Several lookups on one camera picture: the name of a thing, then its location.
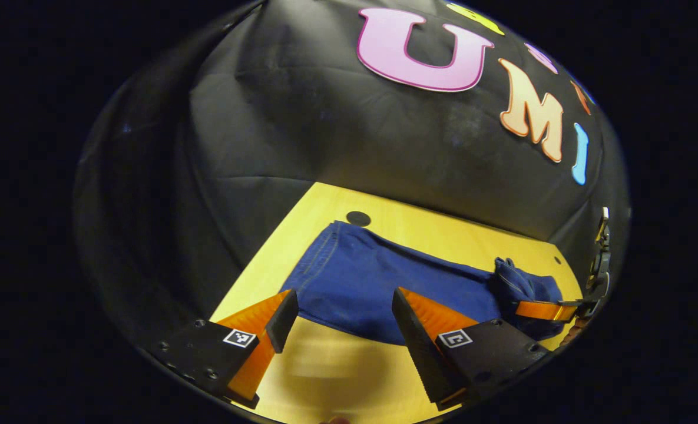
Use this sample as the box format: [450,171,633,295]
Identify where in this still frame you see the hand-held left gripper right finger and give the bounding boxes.
[392,287,553,410]

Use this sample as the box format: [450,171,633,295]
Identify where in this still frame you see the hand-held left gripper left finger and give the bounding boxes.
[154,289,299,408]

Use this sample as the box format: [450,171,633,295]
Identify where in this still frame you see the blue jeans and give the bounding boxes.
[281,221,564,346]

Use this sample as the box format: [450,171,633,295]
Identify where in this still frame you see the black backdrop cloth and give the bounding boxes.
[73,0,629,354]

